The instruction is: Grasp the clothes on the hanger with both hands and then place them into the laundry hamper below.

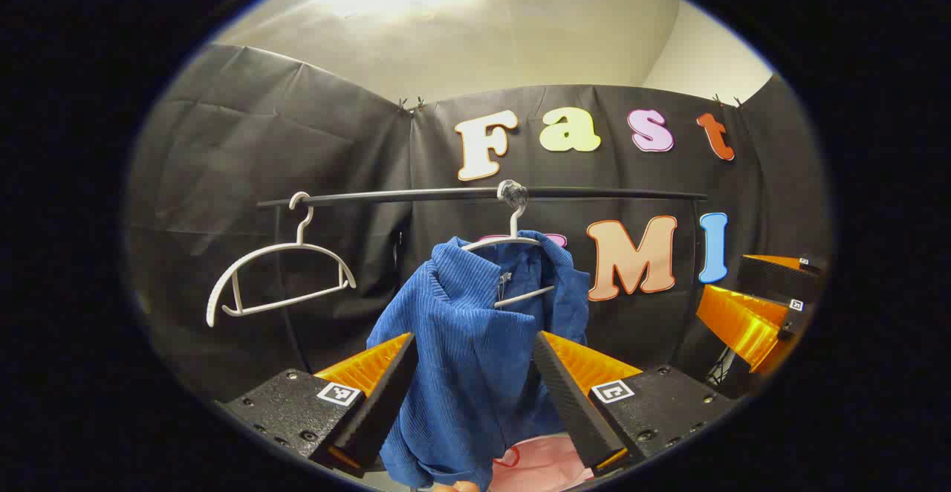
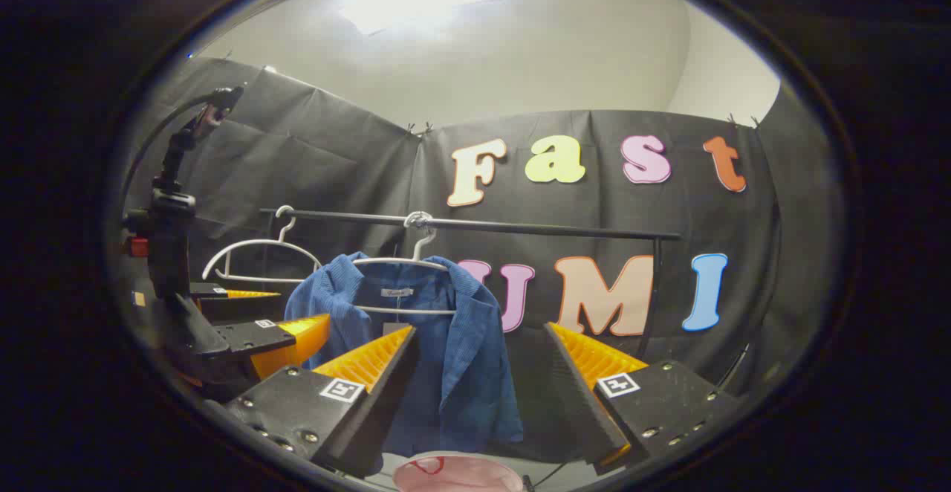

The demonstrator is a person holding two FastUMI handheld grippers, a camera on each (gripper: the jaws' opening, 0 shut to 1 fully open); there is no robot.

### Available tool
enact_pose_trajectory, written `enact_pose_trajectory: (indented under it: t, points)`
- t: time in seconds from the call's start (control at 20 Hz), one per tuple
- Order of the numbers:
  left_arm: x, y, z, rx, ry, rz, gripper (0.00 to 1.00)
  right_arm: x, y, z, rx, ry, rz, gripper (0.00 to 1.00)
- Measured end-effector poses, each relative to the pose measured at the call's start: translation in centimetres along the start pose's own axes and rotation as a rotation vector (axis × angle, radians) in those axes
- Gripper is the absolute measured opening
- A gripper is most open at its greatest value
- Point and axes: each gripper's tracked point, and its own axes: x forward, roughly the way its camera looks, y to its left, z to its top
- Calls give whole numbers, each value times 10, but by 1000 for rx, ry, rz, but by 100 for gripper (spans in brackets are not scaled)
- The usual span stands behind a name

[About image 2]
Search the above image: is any black clothes rack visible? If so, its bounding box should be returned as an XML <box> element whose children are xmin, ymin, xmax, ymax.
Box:
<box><xmin>259</xmin><ymin>207</ymin><xmax>682</xmax><ymax>363</ymax></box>

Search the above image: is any pink laundry hamper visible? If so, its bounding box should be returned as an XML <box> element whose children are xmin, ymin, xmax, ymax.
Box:
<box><xmin>392</xmin><ymin>455</ymin><xmax>525</xmax><ymax>492</ymax></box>

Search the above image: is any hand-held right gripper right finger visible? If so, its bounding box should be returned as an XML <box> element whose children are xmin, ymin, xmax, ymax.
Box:
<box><xmin>545</xmin><ymin>321</ymin><xmax>744</xmax><ymax>478</ymax></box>

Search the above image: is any white hanger with taped hook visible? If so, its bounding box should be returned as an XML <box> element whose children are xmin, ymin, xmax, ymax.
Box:
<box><xmin>349</xmin><ymin>211</ymin><xmax>458</xmax><ymax>317</ymax></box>

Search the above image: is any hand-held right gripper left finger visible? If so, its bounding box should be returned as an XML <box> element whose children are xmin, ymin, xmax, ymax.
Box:
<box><xmin>223</xmin><ymin>325</ymin><xmax>419</xmax><ymax>479</ymax></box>

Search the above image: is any white plastic hanger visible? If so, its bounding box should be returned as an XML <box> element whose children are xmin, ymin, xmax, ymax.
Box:
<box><xmin>202</xmin><ymin>205</ymin><xmax>324</xmax><ymax>285</ymax></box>

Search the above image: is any blue corduroy jacket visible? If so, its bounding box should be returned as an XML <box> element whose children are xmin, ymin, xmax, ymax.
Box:
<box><xmin>285</xmin><ymin>253</ymin><xmax>525</xmax><ymax>457</ymax></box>

